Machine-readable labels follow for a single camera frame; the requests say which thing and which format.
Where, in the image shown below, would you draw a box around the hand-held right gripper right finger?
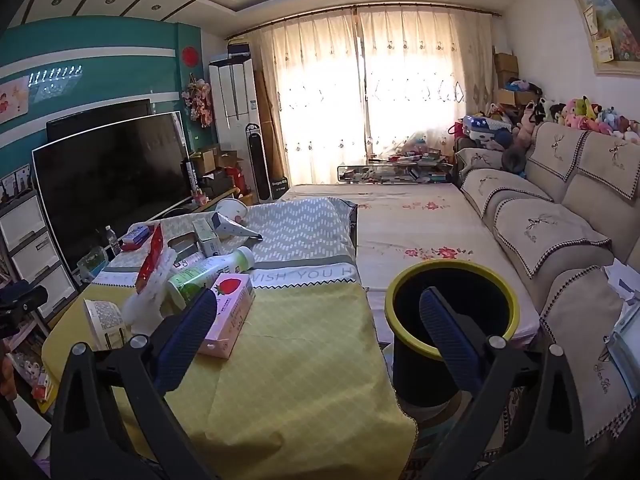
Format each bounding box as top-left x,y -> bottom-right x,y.
419,286 -> 587,480

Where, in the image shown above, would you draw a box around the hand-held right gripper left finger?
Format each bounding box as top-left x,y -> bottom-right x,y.
50,287 -> 221,480

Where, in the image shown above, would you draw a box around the black bin with yellow rim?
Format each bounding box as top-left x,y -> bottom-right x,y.
385,260 -> 521,408

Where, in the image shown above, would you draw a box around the pink strawberry carton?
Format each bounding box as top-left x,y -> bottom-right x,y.
197,272 -> 257,359

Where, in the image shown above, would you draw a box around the green white plastic bottle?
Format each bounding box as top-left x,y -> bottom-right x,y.
167,246 -> 256,311

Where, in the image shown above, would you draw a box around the white paper cup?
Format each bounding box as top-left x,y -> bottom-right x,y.
82,299 -> 128,351

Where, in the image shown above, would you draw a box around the red snack packet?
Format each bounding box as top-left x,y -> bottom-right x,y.
136,224 -> 166,291

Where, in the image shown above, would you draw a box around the brown box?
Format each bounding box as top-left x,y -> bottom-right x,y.
167,234 -> 201,261

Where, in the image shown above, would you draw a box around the small white green box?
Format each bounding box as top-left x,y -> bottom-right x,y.
192,217 -> 223,258

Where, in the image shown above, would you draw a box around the white drawer cabinet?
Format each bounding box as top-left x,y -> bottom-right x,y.
0,190 -> 76,321

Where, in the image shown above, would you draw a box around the clear green container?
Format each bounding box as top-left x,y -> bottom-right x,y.
77,246 -> 110,281

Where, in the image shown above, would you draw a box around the colourful toy pile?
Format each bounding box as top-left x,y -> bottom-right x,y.
10,340 -> 58,411

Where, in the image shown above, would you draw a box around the patterned rug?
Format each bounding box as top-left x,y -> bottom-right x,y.
415,385 -> 531,480

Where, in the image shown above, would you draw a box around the red tissue box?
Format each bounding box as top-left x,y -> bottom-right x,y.
121,225 -> 153,252

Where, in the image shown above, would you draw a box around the yellow grey printed tablecloth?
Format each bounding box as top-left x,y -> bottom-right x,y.
42,197 -> 418,466

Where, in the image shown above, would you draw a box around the floral bedsheet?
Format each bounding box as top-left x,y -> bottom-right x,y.
280,182 -> 541,356

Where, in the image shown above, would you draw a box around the white round paper fan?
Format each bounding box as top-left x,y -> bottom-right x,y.
214,197 -> 248,223

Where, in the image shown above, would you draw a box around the green television cabinet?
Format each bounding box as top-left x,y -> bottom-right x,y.
192,187 -> 241,213

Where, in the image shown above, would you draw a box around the large black television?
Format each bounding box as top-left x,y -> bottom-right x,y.
31,110 -> 193,273

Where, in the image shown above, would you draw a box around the beige sofa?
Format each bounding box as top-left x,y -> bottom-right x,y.
452,120 -> 640,461

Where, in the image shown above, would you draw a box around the black box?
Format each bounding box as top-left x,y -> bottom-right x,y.
200,170 -> 231,198

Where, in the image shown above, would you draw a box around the red canister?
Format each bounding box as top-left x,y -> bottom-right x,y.
224,167 -> 248,196

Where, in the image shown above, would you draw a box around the stack of plastic folders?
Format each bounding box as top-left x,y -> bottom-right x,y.
602,305 -> 640,401

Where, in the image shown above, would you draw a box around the loose white papers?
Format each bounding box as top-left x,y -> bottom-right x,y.
602,257 -> 640,306

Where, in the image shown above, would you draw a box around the pile of books and toys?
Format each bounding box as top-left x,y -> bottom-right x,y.
367,145 -> 451,181

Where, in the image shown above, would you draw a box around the white tower fan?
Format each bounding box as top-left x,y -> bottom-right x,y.
245,124 -> 273,203

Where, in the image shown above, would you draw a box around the glass coffee table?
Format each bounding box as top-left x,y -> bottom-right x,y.
337,157 -> 453,184

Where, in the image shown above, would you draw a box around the small black television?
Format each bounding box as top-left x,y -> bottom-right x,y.
46,99 -> 153,143

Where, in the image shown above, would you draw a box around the star print bag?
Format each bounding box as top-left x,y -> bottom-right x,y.
462,115 -> 513,148

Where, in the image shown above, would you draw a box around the pink teddy plush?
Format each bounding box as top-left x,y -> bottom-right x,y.
515,112 -> 538,148

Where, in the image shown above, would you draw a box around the tall cardboard panel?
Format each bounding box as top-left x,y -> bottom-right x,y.
254,70 -> 291,186

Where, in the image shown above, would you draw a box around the artificial flower decoration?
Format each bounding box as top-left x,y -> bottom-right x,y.
182,74 -> 215,128

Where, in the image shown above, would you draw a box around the white standing air conditioner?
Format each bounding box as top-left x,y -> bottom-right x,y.
209,55 -> 263,206

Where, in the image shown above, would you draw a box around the row of plush toys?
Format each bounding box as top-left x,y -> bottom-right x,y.
520,95 -> 640,143

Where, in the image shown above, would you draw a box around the cream embroidered curtain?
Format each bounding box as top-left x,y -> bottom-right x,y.
357,5 -> 493,161
260,7 -> 368,188

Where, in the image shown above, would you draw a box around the curtain rod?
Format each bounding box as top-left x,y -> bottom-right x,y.
225,4 -> 501,41

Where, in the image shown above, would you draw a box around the framed flower painting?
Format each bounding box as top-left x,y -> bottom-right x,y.
570,0 -> 640,78

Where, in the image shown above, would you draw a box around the pink wall picture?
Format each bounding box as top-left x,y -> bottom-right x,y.
0,75 -> 31,123

